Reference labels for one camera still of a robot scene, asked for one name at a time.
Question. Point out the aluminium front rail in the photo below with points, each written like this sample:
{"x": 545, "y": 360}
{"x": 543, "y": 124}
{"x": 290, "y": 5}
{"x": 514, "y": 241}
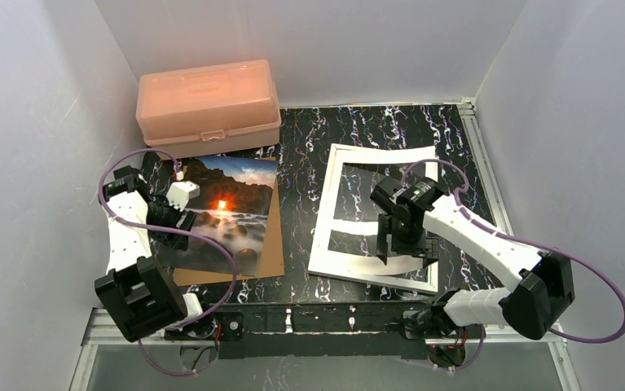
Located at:
{"x": 316, "y": 361}

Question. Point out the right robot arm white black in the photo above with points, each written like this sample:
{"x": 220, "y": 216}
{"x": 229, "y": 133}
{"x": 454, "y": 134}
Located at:
{"x": 537, "y": 285}

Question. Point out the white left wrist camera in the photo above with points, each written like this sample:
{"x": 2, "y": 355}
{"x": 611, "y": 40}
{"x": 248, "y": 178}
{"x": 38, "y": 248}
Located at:
{"x": 181, "y": 191}

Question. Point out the clear acrylic glass sheet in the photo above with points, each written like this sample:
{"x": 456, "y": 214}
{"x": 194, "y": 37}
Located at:
{"x": 354, "y": 205}

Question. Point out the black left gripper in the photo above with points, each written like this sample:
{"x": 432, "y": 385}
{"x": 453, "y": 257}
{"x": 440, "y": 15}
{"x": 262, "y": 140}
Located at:
{"x": 183, "y": 222}

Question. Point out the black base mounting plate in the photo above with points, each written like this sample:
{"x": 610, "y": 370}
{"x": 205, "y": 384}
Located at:
{"x": 334, "y": 329}

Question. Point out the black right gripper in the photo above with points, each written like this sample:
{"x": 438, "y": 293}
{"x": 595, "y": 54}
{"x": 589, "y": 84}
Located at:
{"x": 405, "y": 246}

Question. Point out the pink plastic storage box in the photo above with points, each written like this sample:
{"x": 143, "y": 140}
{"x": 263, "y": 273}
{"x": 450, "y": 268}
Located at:
{"x": 209, "y": 110}

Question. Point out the landscape sunset photo print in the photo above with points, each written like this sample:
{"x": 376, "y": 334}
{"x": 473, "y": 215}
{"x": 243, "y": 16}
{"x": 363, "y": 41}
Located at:
{"x": 231, "y": 216}

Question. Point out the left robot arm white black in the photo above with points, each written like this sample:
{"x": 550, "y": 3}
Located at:
{"x": 137, "y": 291}

